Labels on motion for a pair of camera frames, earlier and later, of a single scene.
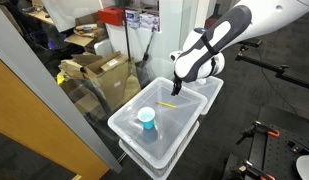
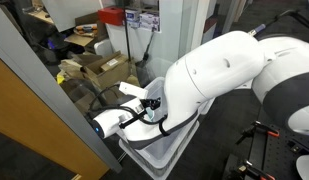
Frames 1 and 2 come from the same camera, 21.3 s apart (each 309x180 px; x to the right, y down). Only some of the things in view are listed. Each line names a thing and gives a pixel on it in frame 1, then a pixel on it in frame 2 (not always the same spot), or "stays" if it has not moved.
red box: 111,15 stays
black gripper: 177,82 → 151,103
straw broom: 134,89 stays
